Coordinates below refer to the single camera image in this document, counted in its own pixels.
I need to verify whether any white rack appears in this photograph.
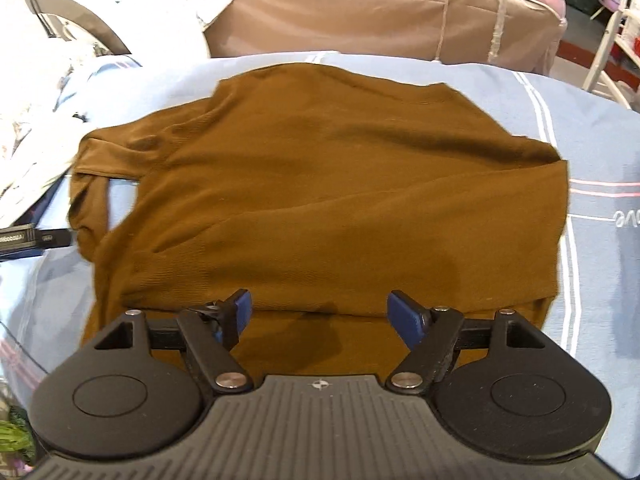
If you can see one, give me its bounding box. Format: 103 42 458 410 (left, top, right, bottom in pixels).
582 0 640 111

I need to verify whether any beige covered bed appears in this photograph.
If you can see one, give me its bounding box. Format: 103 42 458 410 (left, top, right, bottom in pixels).
205 0 568 73

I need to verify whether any navy garment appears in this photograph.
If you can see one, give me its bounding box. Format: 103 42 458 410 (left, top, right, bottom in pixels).
15 175 71 226

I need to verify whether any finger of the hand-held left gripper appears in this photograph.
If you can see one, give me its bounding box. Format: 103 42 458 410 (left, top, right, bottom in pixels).
34 229 72 249

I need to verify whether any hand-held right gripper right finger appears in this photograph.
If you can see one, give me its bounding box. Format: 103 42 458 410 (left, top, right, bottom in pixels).
387 290 548 393

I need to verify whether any brown long-sleeve shirt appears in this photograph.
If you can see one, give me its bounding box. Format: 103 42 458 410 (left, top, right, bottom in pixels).
67 62 571 378

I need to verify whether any green patterned cloth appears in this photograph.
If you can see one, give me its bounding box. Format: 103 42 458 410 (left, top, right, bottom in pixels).
0 395 36 466

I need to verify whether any clear tube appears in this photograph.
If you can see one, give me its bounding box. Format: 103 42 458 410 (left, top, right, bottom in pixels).
492 0 513 66

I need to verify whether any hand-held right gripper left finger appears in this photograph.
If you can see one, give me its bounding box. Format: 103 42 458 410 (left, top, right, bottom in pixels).
95 288 252 393

